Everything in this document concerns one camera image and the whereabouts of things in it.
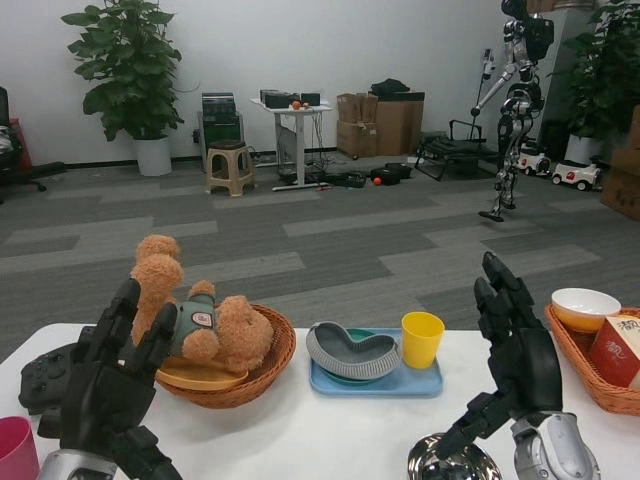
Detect round wicker basket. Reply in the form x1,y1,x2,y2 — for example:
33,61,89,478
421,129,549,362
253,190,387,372
154,303,298,411

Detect rectangular wicker basket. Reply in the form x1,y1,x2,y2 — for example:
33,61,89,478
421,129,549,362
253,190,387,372
543,303,640,417

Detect tall dark green plant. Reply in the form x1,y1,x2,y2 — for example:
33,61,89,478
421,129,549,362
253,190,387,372
548,0,640,142

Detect black folding cot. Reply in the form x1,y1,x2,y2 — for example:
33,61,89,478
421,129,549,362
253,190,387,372
413,119,502,182

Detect black office chair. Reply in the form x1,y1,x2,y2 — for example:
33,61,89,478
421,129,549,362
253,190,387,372
0,86,67,202

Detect small white toy car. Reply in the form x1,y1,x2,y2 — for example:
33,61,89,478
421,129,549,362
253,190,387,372
516,142,554,178

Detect large leafy green plant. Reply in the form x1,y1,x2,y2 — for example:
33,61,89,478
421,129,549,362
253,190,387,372
60,0,186,144

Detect hanging silver humanoid robot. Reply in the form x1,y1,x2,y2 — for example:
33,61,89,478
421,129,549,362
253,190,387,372
469,0,557,224

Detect open brown cardboard boxes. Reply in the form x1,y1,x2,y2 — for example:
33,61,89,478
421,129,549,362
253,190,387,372
335,92,380,159

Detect tall brown cardboard box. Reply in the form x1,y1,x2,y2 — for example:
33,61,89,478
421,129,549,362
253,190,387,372
374,91,427,157

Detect black boxes on desk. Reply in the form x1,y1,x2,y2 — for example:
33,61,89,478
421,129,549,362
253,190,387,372
259,89,322,109

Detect orange plate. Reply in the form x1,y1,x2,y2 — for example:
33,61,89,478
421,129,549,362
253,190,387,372
155,366,251,393

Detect wide brown cardboard box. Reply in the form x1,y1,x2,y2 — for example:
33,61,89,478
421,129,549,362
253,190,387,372
599,146,640,222

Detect brown teddy bear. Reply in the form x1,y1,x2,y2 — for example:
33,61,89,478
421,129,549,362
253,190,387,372
130,234,275,374

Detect beige plastic stool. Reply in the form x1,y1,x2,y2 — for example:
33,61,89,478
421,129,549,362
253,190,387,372
205,140,258,198

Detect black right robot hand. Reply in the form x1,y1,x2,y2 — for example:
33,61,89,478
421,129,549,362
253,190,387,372
434,251,566,461

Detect green equipment box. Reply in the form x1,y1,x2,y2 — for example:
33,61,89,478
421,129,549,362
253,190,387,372
196,91,247,174

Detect black remote controller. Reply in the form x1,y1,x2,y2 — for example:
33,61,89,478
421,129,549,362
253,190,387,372
18,324,109,439

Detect pink plastic cup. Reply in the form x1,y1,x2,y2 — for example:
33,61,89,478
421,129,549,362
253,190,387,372
0,415,42,480

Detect yellow plastic cup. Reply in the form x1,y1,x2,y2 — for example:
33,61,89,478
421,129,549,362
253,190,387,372
401,311,446,370

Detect large white toy car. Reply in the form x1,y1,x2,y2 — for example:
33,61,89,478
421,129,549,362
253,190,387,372
550,156,604,193

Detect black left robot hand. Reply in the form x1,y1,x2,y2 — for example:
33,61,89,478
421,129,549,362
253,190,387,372
58,277,184,480

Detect shiny metal bowl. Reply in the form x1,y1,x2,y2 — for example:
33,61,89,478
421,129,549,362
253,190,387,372
407,433,503,480

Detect white standing desk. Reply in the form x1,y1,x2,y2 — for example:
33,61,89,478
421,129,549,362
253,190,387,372
249,96,335,193

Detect grey knitted bowl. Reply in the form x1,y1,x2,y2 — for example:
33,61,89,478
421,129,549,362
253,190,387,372
305,322,403,378

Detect white square plant pot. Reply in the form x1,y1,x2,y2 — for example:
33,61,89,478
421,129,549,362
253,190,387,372
564,133,604,167

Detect light blue tray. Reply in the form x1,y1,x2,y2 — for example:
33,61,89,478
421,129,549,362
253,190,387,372
308,327,445,399

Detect black floor case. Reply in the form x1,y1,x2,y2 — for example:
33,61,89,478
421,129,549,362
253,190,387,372
371,162,416,187

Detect white and orange bowl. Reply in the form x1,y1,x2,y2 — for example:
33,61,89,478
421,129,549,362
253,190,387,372
550,287,623,334

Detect white round plant pot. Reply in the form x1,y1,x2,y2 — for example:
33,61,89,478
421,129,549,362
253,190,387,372
131,135,174,178

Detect black bag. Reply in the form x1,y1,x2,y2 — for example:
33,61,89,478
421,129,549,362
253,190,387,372
369,78,412,96

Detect red and white tissue box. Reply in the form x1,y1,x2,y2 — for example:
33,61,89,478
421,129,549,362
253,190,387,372
587,314,640,392

